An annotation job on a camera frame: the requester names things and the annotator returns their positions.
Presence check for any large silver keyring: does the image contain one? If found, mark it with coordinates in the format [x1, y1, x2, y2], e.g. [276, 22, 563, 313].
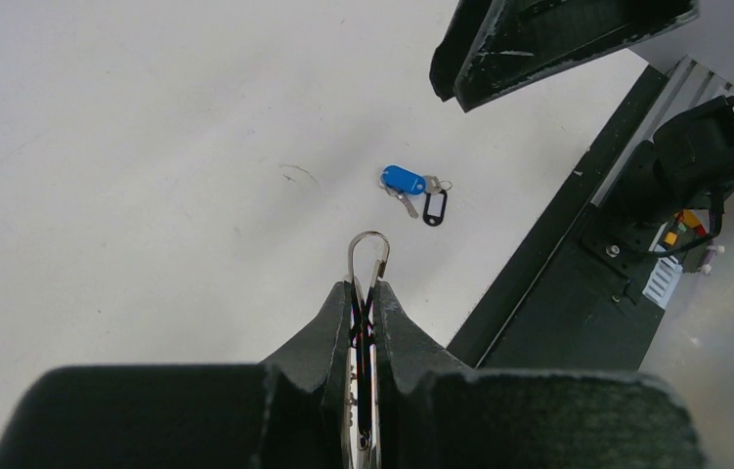
[344, 231, 391, 468]

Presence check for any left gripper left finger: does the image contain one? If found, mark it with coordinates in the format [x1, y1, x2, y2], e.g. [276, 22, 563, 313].
[0, 282, 351, 468]

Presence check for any black tag key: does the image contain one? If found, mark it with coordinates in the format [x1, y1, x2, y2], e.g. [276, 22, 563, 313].
[423, 175, 453, 228]

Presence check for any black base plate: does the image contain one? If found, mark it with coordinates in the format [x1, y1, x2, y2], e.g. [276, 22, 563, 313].
[447, 64, 734, 371]

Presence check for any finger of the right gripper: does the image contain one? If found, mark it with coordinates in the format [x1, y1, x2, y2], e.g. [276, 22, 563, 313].
[429, 0, 700, 111]

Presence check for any loose blue tag key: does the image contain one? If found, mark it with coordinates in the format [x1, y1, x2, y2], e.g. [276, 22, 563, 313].
[378, 165, 426, 219]

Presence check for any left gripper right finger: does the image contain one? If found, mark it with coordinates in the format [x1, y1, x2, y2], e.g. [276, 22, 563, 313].
[373, 281, 707, 468]

